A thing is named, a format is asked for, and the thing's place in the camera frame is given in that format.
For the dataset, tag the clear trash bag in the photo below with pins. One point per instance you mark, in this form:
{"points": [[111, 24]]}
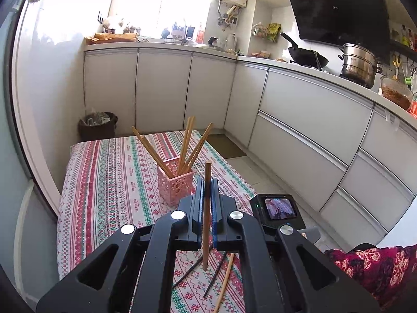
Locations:
{"points": [[94, 117]]}

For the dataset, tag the red bottle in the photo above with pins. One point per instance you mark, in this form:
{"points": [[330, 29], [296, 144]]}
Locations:
{"points": [[200, 33]]}

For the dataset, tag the black router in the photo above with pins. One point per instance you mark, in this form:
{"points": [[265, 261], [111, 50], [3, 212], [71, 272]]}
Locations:
{"points": [[100, 17]]}

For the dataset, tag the dark brown trash bin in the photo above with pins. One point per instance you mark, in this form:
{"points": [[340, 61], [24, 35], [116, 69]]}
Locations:
{"points": [[97, 132]]}

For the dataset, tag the striped patterned tablecloth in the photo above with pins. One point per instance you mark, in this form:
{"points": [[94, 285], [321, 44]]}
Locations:
{"points": [[107, 182]]}

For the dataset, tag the person's right forearm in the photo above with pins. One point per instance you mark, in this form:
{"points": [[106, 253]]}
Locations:
{"points": [[374, 270]]}

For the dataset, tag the white kitchen countertop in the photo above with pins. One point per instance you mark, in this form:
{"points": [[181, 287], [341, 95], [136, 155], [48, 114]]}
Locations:
{"points": [[260, 60]]}

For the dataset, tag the pink perforated basket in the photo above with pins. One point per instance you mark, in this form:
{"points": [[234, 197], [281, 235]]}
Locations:
{"points": [[172, 189]]}

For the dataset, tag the wall shelf with bottles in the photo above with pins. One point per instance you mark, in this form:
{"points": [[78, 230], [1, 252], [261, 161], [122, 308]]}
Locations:
{"points": [[405, 37]]}

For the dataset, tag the hanging scissors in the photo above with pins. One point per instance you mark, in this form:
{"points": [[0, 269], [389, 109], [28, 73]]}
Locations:
{"points": [[396, 65]]}

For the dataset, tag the dark chopstick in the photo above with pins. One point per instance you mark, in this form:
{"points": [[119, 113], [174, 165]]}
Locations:
{"points": [[215, 274], [187, 274]]}

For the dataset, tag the brown cardboard sheet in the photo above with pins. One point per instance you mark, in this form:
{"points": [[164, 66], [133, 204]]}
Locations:
{"points": [[110, 37]]}

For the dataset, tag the white kettle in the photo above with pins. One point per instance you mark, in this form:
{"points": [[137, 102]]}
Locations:
{"points": [[231, 42]]}

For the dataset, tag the steel steamer pot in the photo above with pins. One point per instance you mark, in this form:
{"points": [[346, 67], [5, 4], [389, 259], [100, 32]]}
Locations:
{"points": [[358, 65]]}

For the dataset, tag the wooden chopstick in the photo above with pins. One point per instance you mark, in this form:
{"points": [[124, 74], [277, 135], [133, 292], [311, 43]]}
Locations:
{"points": [[148, 149], [206, 234], [202, 139], [155, 152], [190, 137], [226, 283], [185, 143]]}

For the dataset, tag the countertop utensil basket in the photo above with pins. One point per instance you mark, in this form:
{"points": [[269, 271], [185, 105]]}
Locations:
{"points": [[182, 32]]}

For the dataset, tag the black range hood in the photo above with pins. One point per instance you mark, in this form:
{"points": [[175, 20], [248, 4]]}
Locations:
{"points": [[335, 9]]}

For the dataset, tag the water heater pipes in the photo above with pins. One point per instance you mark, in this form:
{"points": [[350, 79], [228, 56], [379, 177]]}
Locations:
{"points": [[227, 16]]}

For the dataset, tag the glass bowl of red food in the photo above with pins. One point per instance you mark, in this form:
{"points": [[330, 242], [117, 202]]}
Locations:
{"points": [[395, 93]]}

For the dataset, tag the brown floor mat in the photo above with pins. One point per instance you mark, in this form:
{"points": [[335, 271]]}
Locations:
{"points": [[226, 146]]}

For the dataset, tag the white base kitchen cabinets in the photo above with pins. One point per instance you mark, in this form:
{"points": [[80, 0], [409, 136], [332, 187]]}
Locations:
{"points": [[293, 114]]}

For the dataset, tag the white door frame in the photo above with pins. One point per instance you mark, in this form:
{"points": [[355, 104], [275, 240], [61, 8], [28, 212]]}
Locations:
{"points": [[32, 104]]}

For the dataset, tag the black wok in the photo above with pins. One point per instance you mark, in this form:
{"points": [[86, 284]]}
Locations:
{"points": [[308, 57]]}

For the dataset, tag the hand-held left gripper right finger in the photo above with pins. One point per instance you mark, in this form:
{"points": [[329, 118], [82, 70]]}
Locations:
{"points": [[215, 208]]}

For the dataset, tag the kitchen window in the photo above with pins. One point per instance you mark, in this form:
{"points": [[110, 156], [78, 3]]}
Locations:
{"points": [[156, 3]]}

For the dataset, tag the yellow food package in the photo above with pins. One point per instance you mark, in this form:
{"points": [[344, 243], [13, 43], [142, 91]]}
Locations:
{"points": [[274, 32]]}

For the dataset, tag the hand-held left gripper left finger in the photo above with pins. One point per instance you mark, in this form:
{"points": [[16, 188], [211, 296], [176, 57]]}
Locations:
{"points": [[199, 208]]}

